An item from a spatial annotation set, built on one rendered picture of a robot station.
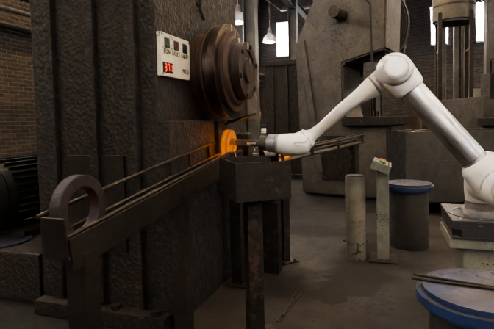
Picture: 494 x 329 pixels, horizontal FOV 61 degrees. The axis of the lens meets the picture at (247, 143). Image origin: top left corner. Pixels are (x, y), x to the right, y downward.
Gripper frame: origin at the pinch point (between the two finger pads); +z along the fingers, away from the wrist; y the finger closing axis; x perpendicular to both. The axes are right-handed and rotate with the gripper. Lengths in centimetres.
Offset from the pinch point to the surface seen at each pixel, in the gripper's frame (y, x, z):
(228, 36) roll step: -8, 51, -2
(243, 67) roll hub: -5.9, 36.8, -9.1
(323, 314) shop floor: -17, -74, -53
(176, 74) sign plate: -34.6, 30.8, 12.0
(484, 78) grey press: 363, 63, -180
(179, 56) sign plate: -31, 39, 12
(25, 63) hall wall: 454, 105, 611
